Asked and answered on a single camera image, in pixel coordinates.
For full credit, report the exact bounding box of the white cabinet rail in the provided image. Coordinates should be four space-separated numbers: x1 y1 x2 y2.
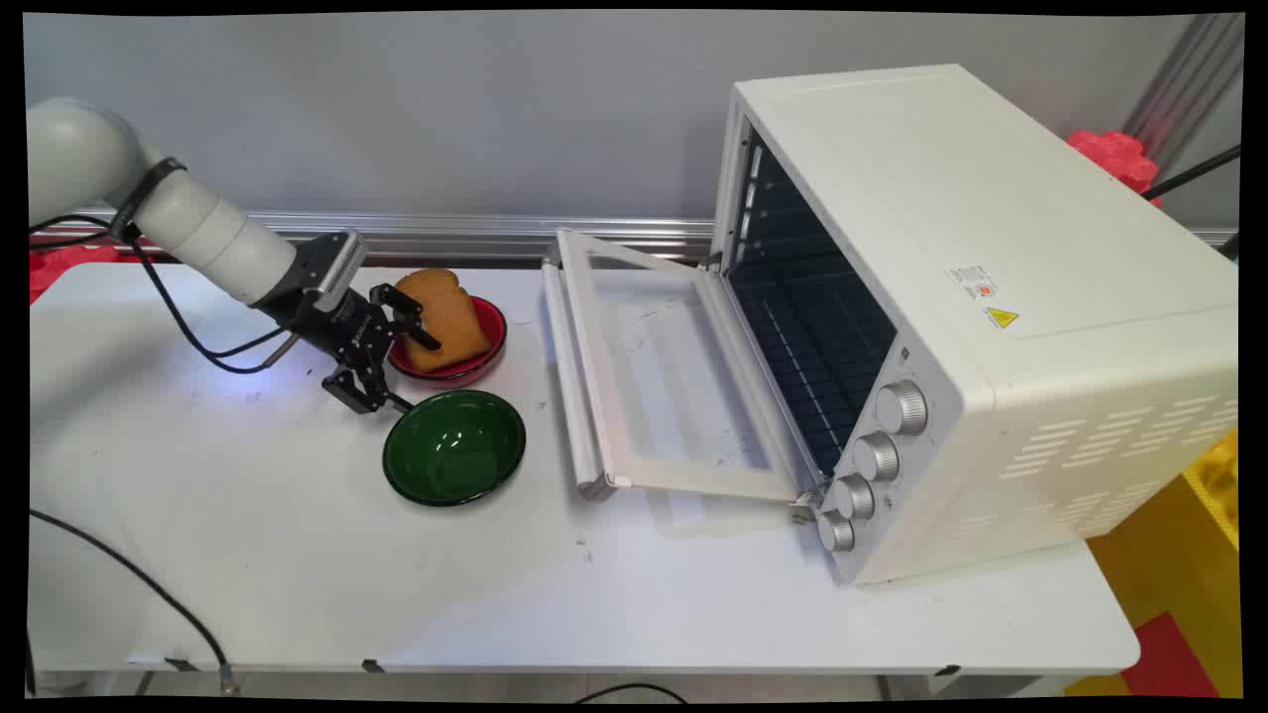
540 228 828 524

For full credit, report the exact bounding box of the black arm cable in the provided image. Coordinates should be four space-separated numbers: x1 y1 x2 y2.
30 213 300 375

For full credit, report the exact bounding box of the grey aluminium post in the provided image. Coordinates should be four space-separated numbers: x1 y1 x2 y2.
1124 12 1244 179

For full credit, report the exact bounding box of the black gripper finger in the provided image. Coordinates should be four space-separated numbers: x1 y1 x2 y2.
370 282 444 353
321 358 414 415

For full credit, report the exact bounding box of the red bowl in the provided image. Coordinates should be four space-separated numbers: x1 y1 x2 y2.
387 295 508 388

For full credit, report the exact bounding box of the aluminium rail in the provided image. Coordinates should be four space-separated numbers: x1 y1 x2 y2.
59 208 716 264

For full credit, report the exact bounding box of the black table cable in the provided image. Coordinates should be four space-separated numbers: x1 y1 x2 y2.
28 508 239 694

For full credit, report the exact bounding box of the white toaster oven body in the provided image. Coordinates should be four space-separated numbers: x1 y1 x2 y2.
708 64 1239 587

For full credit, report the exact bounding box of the red cloth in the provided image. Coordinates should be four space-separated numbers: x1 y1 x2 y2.
30 243 122 304

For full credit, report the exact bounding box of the brown toast slice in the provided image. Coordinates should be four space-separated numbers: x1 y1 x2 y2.
394 268 491 374

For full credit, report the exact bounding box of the black floor cable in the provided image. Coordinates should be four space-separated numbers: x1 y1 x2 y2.
575 682 689 705

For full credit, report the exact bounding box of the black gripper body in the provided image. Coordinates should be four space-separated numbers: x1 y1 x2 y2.
261 285 394 374

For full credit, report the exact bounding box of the red crumpled background object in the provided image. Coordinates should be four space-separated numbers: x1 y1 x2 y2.
1067 129 1162 207

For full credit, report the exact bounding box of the yellow object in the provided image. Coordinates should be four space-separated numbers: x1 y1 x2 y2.
1184 431 1241 551

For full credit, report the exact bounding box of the dark wire oven rack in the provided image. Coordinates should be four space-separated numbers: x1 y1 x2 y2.
728 255 898 476

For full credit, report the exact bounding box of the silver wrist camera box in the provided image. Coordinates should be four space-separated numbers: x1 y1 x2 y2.
295 230 368 311

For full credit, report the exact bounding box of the black thin pole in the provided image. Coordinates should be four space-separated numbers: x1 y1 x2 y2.
1149 144 1242 202

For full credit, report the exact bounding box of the green bowl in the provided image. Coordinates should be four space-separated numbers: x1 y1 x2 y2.
382 389 527 508

